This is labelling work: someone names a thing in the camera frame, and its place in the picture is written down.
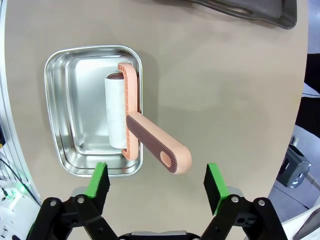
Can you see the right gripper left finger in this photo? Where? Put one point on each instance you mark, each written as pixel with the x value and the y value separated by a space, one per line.
pixel 100 185

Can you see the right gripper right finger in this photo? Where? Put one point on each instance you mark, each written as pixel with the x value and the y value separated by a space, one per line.
pixel 212 190

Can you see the pink lint roller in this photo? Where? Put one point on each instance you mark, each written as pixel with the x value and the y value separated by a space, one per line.
pixel 155 135

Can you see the grey power strip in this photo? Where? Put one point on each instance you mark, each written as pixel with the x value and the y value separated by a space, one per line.
pixel 293 167

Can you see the dark brown serving tray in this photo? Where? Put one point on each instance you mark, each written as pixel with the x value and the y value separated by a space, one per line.
pixel 262 11

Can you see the white control box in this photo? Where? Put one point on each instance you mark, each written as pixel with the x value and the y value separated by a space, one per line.
pixel 15 212

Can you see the rectangular stainless steel container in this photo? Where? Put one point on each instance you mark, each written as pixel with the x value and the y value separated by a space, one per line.
pixel 82 100

